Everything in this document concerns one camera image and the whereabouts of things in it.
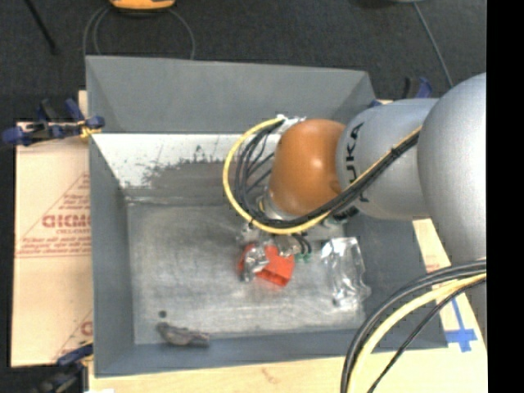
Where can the red plastic block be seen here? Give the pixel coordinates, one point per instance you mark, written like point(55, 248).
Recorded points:
point(278, 270)

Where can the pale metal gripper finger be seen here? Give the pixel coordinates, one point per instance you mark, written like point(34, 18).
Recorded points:
point(286, 249)
point(257, 260)

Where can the grey-brown toy animal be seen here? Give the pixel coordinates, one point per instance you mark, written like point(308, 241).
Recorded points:
point(182, 336)

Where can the brown cardboard board, red print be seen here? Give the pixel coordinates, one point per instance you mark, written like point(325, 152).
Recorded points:
point(49, 268)

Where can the grey metal bin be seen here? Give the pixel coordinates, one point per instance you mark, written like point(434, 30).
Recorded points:
point(184, 260)

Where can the black cylinder on white bracket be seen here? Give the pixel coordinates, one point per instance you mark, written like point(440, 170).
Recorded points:
point(343, 216)

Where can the clear plastic bottle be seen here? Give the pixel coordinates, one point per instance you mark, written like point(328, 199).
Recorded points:
point(346, 272)

